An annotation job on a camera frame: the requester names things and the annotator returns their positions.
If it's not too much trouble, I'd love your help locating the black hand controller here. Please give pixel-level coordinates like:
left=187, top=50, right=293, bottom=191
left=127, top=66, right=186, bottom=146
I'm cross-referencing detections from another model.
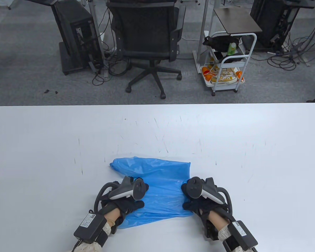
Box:
left=185, top=177, right=233, bottom=213
left=94, top=176, right=145, bottom=211

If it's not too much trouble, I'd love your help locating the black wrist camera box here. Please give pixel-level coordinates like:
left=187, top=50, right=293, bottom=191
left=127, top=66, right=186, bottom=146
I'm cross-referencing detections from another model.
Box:
left=222, top=220, right=259, bottom=252
left=73, top=213, right=108, bottom=245

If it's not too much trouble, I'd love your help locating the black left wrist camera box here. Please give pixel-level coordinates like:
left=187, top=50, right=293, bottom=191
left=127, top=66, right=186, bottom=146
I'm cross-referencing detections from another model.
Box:
left=73, top=213, right=108, bottom=245

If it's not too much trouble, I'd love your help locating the person's left forearm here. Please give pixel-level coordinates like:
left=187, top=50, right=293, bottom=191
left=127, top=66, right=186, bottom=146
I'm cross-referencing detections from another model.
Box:
left=72, top=209, right=122, bottom=252

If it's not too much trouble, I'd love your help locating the black computer tower on stand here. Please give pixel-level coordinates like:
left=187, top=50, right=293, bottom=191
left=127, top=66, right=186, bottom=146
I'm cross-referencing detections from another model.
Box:
left=50, top=0, right=104, bottom=76

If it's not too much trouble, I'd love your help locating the person's right forearm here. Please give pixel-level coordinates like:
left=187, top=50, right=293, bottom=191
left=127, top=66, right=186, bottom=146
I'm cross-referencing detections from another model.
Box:
left=206, top=211, right=231, bottom=241

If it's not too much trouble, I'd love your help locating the white metal desk leg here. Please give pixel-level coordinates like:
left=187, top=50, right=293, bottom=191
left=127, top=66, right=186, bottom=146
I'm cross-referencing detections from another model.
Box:
left=193, top=0, right=209, bottom=74

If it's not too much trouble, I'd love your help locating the silver metal desk leg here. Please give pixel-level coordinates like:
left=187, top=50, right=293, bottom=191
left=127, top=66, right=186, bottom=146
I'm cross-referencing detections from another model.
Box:
left=88, top=0, right=110, bottom=77

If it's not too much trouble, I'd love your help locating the black cable bundle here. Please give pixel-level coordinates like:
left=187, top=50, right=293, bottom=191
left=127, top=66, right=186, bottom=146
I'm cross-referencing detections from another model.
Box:
left=92, top=0, right=133, bottom=86
left=252, top=10, right=315, bottom=71

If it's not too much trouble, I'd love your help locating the person's right hand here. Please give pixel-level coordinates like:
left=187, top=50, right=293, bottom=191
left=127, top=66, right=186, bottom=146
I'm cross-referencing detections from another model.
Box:
left=181, top=184, right=231, bottom=227

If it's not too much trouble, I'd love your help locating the person's left hand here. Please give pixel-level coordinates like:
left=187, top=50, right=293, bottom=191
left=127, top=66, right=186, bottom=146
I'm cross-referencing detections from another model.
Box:
left=101, top=182, right=149, bottom=229

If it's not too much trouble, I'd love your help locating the black right hand controller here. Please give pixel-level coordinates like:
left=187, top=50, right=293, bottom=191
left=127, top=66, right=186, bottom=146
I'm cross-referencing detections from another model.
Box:
left=185, top=177, right=233, bottom=213

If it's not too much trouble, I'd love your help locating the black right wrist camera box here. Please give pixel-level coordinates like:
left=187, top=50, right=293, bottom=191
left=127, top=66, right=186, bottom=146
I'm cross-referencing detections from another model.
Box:
left=222, top=220, right=259, bottom=252

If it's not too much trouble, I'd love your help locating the white rolling utility cart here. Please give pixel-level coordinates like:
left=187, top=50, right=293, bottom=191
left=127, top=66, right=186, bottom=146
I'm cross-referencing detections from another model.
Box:
left=201, top=31, right=258, bottom=96

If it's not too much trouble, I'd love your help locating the black mesh office chair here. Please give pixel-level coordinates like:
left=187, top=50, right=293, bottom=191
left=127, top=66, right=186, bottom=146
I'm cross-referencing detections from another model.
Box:
left=106, top=0, right=187, bottom=99

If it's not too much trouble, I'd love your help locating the black bag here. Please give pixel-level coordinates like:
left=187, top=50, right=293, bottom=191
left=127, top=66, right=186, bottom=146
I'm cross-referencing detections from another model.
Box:
left=203, top=35, right=242, bottom=53

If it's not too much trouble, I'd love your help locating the black left hand controller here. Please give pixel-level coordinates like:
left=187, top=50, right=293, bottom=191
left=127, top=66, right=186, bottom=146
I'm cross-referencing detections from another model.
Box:
left=94, top=176, right=145, bottom=211

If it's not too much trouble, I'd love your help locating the dark brown side table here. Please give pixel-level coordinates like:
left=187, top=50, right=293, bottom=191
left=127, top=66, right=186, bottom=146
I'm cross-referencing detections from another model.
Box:
left=213, top=7, right=263, bottom=35

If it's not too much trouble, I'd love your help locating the yellow sneaker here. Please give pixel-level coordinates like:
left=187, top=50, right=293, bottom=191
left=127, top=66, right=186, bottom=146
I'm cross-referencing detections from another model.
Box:
left=211, top=70, right=238, bottom=85

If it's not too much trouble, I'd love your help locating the blue plastic bag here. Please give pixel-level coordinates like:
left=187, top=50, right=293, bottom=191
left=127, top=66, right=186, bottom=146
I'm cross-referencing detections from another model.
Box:
left=110, top=156, right=195, bottom=229

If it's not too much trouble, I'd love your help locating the black computer tower with cables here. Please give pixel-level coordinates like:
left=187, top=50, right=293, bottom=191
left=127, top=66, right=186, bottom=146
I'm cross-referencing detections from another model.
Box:
left=249, top=0, right=301, bottom=51

